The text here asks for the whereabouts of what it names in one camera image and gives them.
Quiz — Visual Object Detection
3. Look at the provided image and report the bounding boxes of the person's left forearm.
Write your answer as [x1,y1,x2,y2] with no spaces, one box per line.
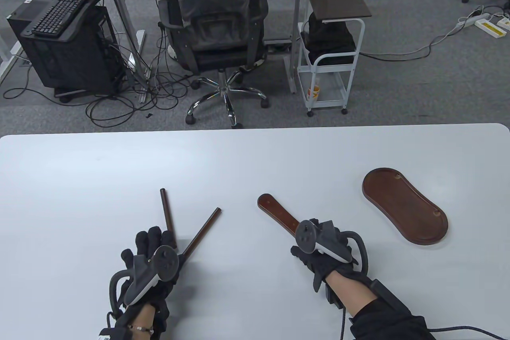
[116,302,170,340]

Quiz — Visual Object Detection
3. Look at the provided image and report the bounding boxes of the short dark wooden stick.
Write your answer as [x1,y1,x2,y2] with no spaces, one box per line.
[160,188,178,248]

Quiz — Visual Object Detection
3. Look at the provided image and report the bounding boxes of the tangle of black floor cables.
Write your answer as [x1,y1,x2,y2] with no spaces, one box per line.
[3,51,188,126]

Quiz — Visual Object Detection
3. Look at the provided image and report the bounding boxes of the grey controller on left glove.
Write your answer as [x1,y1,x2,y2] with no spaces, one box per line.
[109,245,180,309]

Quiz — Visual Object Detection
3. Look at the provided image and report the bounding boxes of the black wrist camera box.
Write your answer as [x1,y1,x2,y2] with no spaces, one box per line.
[324,283,344,309]

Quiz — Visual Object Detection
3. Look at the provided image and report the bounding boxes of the black bag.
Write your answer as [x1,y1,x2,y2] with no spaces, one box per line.
[300,12,358,66]

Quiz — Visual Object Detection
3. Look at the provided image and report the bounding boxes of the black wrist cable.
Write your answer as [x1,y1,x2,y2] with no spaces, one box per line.
[339,307,500,340]

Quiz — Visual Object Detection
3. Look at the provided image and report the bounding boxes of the brown wooden paddle board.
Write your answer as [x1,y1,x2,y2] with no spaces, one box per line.
[257,193,303,238]

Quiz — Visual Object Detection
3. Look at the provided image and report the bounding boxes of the grey controller on right glove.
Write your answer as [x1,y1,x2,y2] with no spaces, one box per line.
[295,220,369,277]

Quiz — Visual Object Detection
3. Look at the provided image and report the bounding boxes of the black wrist strap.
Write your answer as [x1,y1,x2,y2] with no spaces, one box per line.
[99,311,133,340]

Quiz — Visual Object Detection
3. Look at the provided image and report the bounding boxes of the black computer case white sticker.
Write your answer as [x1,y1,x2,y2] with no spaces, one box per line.
[7,0,49,37]

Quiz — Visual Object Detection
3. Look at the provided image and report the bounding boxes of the person's left hand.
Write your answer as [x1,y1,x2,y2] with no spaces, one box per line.
[121,226,180,311]

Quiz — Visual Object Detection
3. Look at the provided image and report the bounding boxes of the grey controller on glove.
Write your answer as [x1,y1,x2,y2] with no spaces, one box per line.
[109,245,180,309]
[295,220,369,277]

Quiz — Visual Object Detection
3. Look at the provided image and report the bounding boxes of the white power cable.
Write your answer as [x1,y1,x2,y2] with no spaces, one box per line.
[360,21,467,58]

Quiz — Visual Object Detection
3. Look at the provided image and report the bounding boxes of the black mesh office chair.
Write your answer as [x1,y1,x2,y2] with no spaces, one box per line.
[158,0,270,130]

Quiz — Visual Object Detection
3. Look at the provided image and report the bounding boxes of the white power strip yellow label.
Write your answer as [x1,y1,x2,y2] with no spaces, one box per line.
[474,19,505,39]

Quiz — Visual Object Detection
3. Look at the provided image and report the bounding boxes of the black computer tower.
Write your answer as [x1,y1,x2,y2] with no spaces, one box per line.
[20,4,125,96]

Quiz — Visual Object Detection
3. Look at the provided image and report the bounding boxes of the person's right hand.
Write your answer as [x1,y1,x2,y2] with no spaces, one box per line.
[290,218,359,293]

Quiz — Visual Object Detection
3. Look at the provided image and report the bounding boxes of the white rolling cart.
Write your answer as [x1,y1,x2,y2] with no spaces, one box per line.
[296,17,366,118]

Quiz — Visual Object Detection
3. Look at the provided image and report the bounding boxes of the long dark wooden stick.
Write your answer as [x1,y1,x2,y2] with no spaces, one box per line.
[181,207,222,259]

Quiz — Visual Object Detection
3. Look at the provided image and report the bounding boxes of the oval dark wooden tray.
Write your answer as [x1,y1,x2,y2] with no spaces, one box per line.
[362,167,449,246]

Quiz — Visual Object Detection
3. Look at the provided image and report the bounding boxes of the person's right forearm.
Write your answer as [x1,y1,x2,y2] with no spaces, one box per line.
[325,270,437,340]

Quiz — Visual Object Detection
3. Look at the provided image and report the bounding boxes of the black keyboard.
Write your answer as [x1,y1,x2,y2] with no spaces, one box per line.
[31,0,90,37]

